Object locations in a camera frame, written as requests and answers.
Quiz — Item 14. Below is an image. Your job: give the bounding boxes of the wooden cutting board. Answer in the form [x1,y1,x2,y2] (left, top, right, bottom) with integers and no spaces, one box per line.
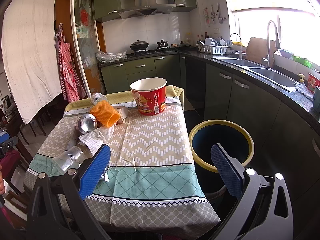
[246,37,267,64]

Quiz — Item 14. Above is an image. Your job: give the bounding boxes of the yellow rimmed blue trash bin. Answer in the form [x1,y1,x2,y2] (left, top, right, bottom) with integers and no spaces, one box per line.
[188,119,255,174]

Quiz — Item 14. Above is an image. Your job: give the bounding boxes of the steel kitchen sink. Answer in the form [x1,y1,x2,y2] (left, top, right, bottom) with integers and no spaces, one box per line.
[213,57,298,92]

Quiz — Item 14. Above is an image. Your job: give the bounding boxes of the red checked apron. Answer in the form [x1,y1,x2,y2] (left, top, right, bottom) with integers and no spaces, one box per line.
[55,23,86,103]

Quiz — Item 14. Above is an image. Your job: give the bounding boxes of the tall chrome faucet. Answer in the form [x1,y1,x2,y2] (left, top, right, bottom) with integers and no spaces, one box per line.
[261,19,282,69]

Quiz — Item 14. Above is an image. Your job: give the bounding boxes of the small black pot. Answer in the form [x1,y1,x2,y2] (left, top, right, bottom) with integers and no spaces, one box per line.
[157,40,170,51]

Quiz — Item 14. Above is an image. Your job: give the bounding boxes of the orange foam fruit net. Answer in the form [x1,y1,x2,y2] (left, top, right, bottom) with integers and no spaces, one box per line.
[89,101,120,128]

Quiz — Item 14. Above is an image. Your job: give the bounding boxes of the green lower cabinets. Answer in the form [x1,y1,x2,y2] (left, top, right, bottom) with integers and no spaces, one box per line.
[100,53,319,202]

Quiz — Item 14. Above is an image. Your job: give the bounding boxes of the clear plastic bottle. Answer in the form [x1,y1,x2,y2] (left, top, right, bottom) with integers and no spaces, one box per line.
[53,146,86,174]

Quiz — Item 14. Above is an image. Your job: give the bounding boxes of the glass sliding door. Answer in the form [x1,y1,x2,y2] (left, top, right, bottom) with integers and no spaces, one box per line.
[70,0,105,97]

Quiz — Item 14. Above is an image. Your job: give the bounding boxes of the white dish rack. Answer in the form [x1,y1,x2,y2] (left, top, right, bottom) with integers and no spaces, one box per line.
[196,37,231,55]

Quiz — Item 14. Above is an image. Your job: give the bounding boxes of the white hanging sheet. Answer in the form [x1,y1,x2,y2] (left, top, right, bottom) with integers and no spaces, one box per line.
[1,0,62,124]

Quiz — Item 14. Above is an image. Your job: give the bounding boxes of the clear plastic bag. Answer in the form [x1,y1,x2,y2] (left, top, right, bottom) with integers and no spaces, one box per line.
[95,51,127,63]

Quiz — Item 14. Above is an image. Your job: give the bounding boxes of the white paper towel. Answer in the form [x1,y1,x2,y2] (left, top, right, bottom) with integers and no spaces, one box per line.
[66,126,114,155]

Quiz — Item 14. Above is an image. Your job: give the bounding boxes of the red aluminium can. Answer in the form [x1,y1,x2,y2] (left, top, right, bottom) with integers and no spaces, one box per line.
[76,113,98,134]

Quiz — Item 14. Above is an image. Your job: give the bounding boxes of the red instant noodle bucket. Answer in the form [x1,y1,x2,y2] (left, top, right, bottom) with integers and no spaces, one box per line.
[130,77,167,116]

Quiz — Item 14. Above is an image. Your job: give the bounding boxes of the black wok with lid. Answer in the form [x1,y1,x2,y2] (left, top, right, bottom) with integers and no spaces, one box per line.
[130,40,149,52]

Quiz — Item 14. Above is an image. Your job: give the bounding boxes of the steel range hood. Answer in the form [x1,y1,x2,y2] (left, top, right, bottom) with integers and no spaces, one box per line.
[118,0,177,18]

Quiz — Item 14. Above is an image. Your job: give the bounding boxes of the patterned tablecloth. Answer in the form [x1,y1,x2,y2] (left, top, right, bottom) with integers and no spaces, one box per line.
[23,84,222,239]

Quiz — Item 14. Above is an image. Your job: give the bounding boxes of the red white milk carton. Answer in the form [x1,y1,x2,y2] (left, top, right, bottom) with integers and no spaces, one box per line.
[114,106,128,124]

